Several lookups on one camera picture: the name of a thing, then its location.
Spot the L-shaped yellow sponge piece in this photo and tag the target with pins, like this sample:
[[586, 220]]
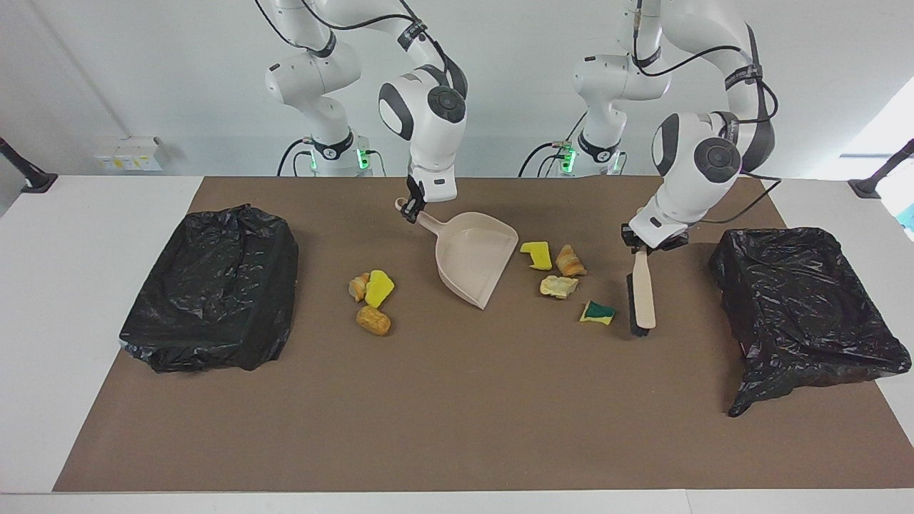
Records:
[[539, 255]]

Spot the brown bread roll toy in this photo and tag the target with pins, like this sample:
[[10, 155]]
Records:
[[373, 321]]

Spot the white wall socket box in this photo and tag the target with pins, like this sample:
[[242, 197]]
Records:
[[128, 153]]

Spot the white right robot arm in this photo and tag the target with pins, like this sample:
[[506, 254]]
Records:
[[428, 135]]

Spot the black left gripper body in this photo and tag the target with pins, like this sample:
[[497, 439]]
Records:
[[653, 247]]

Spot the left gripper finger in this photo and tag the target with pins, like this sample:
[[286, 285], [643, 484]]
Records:
[[630, 237], [677, 241]]

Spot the brown table mat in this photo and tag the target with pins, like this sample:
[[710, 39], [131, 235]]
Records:
[[428, 442]]

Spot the beige plastic dustpan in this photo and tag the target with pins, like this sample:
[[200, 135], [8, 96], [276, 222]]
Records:
[[475, 264]]

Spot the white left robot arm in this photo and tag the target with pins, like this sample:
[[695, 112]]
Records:
[[696, 185]]

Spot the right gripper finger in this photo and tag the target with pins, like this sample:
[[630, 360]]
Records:
[[410, 213]]

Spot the beige hand brush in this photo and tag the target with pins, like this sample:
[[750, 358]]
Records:
[[645, 293]]

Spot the teal object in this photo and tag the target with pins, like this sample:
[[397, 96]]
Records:
[[909, 216]]

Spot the black clamp stand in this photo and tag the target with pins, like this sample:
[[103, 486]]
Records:
[[32, 182], [867, 187]]

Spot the yellow sponge wedge piece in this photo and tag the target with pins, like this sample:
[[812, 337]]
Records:
[[380, 287]]

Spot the pale cream bread piece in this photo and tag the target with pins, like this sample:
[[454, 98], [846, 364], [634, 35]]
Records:
[[558, 286]]

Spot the green and yellow sponge piece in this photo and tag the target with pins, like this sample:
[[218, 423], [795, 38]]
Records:
[[598, 312]]

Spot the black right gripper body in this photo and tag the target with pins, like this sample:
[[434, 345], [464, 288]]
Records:
[[417, 196]]

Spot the black bag lined bin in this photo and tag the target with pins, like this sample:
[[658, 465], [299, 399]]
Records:
[[200, 335], [807, 307]]

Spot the orange striped croissant toy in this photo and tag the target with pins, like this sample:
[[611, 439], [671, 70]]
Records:
[[570, 261], [356, 288]]

